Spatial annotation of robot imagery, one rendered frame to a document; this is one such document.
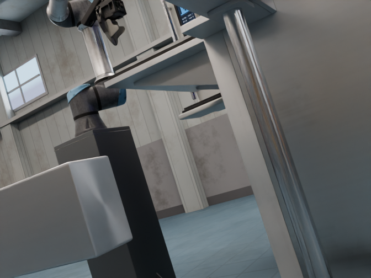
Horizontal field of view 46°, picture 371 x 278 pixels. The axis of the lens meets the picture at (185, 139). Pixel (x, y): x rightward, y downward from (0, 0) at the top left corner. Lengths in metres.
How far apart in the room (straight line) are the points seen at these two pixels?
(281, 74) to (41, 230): 0.84
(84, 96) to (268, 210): 1.05
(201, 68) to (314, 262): 0.71
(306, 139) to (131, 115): 5.46
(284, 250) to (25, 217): 0.85
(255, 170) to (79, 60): 6.14
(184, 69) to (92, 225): 0.99
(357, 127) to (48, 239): 0.85
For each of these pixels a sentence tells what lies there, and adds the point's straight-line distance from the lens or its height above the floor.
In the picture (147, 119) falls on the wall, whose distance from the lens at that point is 6.40.
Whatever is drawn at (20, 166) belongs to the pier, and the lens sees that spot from 8.18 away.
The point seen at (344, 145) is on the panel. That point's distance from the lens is 1.21.
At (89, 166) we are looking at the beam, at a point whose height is 0.54.
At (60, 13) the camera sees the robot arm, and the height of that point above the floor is 1.32.
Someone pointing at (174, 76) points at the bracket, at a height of 0.82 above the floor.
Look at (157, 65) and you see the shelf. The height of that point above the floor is 0.86.
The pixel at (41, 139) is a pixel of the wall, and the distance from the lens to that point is 7.95.
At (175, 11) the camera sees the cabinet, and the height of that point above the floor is 1.40.
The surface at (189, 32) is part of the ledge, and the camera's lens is 1.23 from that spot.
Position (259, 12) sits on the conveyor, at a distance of 1.22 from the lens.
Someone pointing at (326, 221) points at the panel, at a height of 0.26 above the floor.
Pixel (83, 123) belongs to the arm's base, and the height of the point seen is 0.85.
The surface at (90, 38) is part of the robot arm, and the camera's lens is 2.12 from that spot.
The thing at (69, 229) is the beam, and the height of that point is 0.47.
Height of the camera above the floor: 0.49
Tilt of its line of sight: 5 degrees up
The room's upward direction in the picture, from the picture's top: 18 degrees counter-clockwise
